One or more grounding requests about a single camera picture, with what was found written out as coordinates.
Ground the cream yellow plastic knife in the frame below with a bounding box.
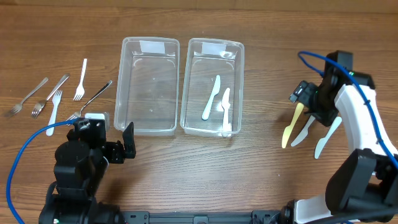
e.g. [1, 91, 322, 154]
[281, 103, 304, 148]

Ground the light blue plastic knife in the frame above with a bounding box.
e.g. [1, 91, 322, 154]
[291, 116, 315, 147]

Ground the teal plastic knife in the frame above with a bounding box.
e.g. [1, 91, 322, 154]
[314, 116, 342, 159]

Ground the dark handled metal fork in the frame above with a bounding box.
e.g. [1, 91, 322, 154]
[67, 80, 113, 121]

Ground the white plastic fork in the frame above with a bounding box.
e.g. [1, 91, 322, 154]
[46, 90, 63, 136]
[73, 58, 88, 101]

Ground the white plastic knife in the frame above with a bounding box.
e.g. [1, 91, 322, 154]
[221, 88, 231, 138]
[201, 75, 221, 121]

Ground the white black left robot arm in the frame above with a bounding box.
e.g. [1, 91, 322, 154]
[39, 118, 136, 224]

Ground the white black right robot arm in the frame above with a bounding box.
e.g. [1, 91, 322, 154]
[276, 50, 397, 223]

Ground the left clear plastic container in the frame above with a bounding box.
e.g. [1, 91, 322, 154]
[113, 37, 180, 136]

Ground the clear plastic container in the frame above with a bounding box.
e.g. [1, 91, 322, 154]
[180, 38, 245, 138]
[113, 37, 180, 136]

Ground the right clear plastic container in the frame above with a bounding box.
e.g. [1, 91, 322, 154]
[180, 38, 245, 138]

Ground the black thick cable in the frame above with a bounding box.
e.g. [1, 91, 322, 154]
[310, 207, 398, 224]

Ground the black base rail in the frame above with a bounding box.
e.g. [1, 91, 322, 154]
[123, 210, 294, 224]

